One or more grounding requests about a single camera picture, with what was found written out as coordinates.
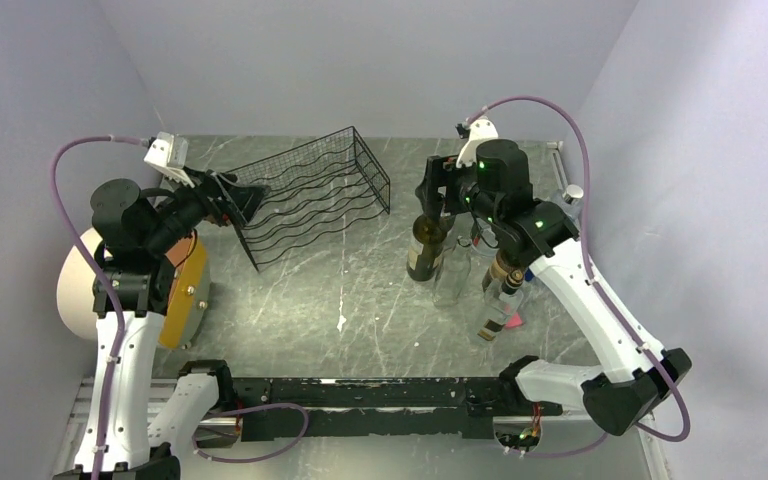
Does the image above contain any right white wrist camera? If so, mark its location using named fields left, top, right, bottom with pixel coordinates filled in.
left=456, top=116, right=499, bottom=169

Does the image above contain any gold-foil wine bottle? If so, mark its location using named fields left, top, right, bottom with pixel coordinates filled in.
left=481, top=249, right=525, bottom=294

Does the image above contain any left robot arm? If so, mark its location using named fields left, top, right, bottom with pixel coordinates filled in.
left=66, top=172, right=269, bottom=479

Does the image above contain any blue labelled water bottle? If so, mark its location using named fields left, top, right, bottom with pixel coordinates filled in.
left=552, top=184, right=584, bottom=224

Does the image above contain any pink small object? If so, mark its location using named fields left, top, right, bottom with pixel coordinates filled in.
left=505, top=314, right=523, bottom=329

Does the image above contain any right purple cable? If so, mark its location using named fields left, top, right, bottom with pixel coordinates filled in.
left=466, top=95, right=693, bottom=460

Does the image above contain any black wire wine rack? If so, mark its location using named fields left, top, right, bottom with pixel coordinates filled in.
left=220, top=126, right=391, bottom=271

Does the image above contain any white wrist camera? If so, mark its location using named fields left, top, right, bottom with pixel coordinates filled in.
left=143, top=132, right=193, bottom=186
left=456, top=116, right=499, bottom=169

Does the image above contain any clear glass bottle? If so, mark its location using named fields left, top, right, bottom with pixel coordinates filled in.
left=432, top=236, right=471, bottom=308

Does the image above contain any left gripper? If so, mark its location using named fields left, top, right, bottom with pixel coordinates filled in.
left=144, top=163, right=270, bottom=253

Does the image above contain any dark green wine bottle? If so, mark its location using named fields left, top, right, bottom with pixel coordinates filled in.
left=406, top=214, right=448, bottom=282

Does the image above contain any white cylindrical drum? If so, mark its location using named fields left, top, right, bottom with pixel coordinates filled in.
left=56, top=227, right=213, bottom=351

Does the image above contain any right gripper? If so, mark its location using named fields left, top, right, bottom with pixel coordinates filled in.
left=415, top=153, right=502, bottom=226

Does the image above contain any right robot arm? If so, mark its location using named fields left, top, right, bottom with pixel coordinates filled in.
left=415, top=139, right=692, bottom=436

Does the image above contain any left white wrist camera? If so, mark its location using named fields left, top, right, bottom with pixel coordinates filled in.
left=143, top=132, right=193, bottom=186

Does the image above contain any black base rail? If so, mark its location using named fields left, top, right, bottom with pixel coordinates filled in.
left=178, top=359, right=564, bottom=444

